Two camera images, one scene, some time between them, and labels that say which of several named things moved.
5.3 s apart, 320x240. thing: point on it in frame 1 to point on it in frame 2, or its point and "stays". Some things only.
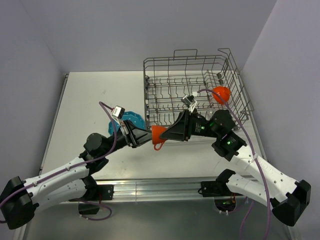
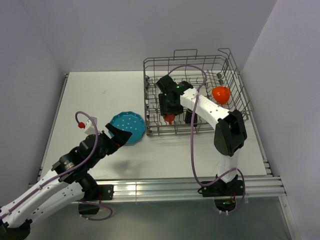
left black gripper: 134,136 to 120,137
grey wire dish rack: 185,81 stays
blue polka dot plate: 131,116 stays
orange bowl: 224,91 stays
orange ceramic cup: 156,130 to 169,118
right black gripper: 180,130 to 164,109
